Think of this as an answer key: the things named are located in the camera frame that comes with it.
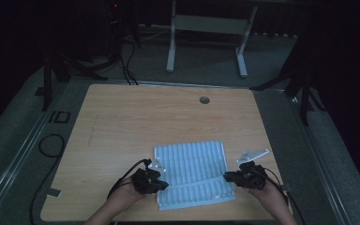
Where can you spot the dark equipment with red light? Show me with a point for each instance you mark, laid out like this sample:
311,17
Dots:
115,25

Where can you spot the person's left hand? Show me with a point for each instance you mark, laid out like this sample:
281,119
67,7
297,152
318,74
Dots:
128,192

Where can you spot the light blue striped towel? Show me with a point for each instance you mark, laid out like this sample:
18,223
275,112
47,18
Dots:
193,165

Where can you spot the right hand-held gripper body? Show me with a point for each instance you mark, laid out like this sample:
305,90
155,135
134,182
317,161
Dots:
250,176

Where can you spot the black tripod stand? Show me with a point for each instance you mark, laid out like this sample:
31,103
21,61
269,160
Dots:
300,81
59,70

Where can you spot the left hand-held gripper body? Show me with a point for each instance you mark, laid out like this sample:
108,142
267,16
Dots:
145,181

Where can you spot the white metal desk frame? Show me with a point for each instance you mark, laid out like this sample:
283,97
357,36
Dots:
212,23

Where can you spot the person's right hand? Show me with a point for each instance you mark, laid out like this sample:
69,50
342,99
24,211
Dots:
267,195

